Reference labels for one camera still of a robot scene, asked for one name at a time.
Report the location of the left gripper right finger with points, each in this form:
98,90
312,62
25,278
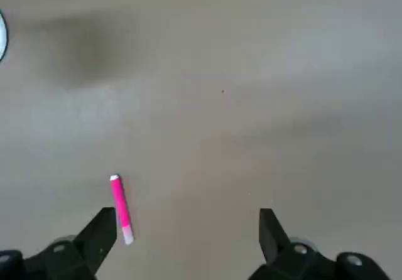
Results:
282,258

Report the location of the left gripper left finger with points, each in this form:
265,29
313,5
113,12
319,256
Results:
81,255

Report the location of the pink highlighter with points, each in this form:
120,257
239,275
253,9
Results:
121,204

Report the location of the white desk lamp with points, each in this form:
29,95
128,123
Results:
2,35

